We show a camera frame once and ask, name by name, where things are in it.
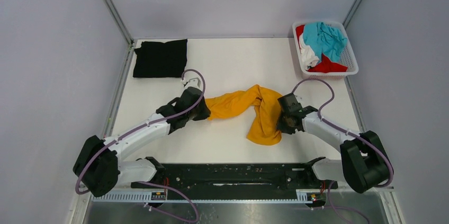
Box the white slotted cable duct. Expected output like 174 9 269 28
92 189 326 204

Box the red t shirt in basket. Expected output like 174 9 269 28
293 24 347 73

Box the white t shirt in basket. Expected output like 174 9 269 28
299 34 320 70

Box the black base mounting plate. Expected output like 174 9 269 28
131 162 338 198

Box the teal t shirt in basket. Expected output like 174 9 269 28
302 22 348 62

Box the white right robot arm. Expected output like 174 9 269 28
276 93 394 193

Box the aluminium frame rail left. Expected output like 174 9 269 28
102 0 134 45

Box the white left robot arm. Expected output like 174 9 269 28
73 86 211 197

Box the folded black t shirt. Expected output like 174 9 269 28
133 39 188 78

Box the white plastic laundry basket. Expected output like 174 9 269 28
292 21 358 79

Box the orange t shirt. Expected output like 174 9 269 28
205 84 282 146

